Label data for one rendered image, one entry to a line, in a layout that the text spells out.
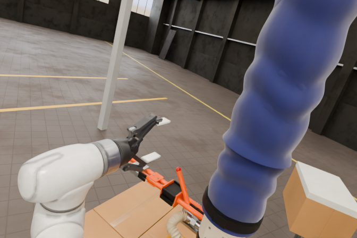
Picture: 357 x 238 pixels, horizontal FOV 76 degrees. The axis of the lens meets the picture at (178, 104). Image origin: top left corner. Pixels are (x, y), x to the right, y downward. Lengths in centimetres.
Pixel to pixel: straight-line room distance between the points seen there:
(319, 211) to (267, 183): 152
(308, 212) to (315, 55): 176
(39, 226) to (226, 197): 53
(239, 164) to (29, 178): 57
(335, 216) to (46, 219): 209
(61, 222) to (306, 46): 72
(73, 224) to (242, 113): 53
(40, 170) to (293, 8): 70
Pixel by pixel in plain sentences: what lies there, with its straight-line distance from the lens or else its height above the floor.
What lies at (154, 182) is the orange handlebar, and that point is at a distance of 110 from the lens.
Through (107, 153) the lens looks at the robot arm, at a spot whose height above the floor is 158.
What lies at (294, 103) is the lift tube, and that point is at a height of 180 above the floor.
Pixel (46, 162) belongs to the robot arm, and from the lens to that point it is 54.
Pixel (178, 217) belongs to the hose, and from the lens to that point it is 105.
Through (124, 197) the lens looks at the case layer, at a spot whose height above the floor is 54.
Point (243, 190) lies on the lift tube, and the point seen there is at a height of 148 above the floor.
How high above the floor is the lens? 189
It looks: 16 degrees down
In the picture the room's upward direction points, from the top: 16 degrees clockwise
